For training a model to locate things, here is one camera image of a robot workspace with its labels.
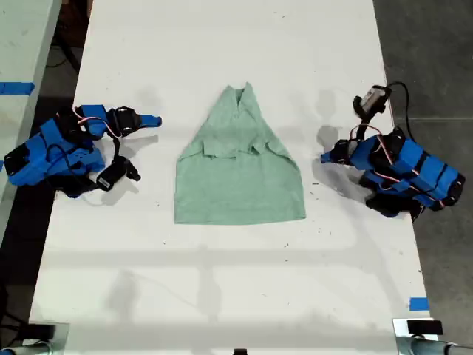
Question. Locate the shiny metal bracket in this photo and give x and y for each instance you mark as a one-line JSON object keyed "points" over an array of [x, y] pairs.
{"points": [[400, 333]]}

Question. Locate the small black box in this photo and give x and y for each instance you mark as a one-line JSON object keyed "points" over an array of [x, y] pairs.
{"points": [[425, 327], [41, 331]]}

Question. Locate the grey metal pipe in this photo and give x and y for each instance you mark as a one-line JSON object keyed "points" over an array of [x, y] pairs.
{"points": [[439, 347]]}

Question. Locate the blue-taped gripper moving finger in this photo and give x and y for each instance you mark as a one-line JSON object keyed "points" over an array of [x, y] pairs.
{"points": [[149, 125], [330, 161]]}

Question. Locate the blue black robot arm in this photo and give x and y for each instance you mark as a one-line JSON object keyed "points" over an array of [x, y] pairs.
{"points": [[55, 155], [410, 170]]}

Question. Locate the black camera box white label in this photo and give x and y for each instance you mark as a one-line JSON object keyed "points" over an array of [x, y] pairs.
{"points": [[109, 175]]}

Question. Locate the black camera box grey face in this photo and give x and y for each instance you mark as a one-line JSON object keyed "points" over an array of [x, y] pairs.
{"points": [[374, 96]]}

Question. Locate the pale side table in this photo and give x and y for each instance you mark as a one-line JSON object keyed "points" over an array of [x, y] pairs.
{"points": [[22, 74]]}

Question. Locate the small black clamp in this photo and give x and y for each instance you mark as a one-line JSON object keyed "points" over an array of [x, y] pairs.
{"points": [[240, 351]]}

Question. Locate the pale green T-shirt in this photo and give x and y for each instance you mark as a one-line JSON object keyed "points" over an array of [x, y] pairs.
{"points": [[240, 177]]}

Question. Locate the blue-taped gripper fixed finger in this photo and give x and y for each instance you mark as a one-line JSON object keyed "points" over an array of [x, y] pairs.
{"points": [[328, 155], [150, 118]]}

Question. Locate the long blue tape strip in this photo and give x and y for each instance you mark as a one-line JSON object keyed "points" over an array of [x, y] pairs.
{"points": [[16, 88]]}

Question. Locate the short blue tape strip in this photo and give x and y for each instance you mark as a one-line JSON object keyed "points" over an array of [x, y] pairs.
{"points": [[418, 303]]}

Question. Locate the clear plastic bracket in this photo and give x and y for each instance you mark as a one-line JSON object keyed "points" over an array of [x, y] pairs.
{"points": [[63, 334]]}

